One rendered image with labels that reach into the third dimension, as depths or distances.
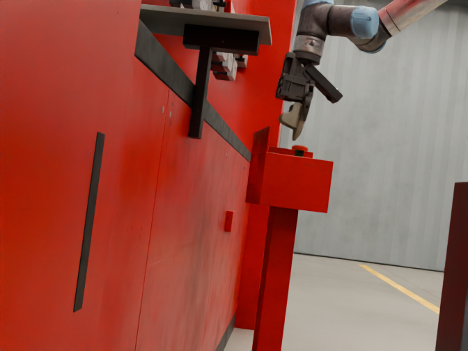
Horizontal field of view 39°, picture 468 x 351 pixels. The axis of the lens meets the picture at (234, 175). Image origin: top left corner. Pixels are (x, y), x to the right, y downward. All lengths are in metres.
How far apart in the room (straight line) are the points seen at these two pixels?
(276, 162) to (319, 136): 7.53
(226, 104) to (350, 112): 5.75
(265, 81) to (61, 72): 3.18
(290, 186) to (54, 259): 1.20
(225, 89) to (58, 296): 3.17
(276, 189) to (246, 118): 1.97
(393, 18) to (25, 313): 1.53
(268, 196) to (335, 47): 7.81
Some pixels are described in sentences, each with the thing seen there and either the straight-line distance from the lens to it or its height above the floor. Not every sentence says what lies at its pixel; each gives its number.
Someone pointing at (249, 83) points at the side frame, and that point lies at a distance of 3.48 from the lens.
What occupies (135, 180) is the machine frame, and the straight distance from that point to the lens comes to 0.90.
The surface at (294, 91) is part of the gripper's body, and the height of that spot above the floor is 0.95.
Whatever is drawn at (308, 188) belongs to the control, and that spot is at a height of 0.71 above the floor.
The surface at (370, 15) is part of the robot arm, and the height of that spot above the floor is 1.14.
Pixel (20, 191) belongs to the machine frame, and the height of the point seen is 0.66.
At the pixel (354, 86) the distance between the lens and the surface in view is 9.18.
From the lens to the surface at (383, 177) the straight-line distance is 9.14.
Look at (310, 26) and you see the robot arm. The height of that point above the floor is 1.11.
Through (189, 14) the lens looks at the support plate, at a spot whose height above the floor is 0.99.
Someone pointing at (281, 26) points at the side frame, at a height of 1.57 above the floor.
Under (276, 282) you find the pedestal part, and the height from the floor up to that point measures 0.48.
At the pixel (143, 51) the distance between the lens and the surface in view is 0.87.
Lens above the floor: 0.67
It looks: 2 degrees up
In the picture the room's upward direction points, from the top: 7 degrees clockwise
